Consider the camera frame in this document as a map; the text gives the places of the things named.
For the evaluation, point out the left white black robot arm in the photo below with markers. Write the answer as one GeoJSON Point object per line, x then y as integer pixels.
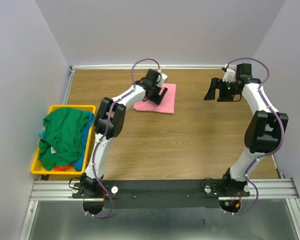
{"type": "Point", "coordinates": [109, 123]}

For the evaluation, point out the pink t shirt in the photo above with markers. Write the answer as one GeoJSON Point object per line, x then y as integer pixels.
{"type": "Point", "coordinates": [167, 105]}

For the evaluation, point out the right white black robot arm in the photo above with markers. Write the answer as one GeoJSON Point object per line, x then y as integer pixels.
{"type": "Point", "coordinates": [264, 135]}

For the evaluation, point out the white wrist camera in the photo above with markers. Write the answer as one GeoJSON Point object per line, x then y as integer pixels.
{"type": "Point", "coordinates": [229, 75]}
{"type": "Point", "coordinates": [162, 78]}

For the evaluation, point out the orange t shirt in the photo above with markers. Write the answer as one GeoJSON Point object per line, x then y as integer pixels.
{"type": "Point", "coordinates": [64, 168]}

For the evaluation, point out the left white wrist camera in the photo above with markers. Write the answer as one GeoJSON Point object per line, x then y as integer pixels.
{"type": "Point", "coordinates": [162, 78]}

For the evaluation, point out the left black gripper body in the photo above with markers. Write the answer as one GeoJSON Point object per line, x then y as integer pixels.
{"type": "Point", "coordinates": [154, 96]}

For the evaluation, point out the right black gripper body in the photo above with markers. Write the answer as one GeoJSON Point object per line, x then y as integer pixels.
{"type": "Point", "coordinates": [226, 91]}

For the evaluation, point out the aluminium front rail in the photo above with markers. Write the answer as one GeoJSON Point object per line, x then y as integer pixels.
{"type": "Point", "coordinates": [280, 188]}

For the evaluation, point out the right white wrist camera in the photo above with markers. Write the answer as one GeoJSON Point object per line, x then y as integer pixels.
{"type": "Point", "coordinates": [229, 75]}

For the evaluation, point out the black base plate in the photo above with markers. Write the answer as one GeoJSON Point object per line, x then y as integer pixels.
{"type": "Point", "coordinates": [158, 194]}

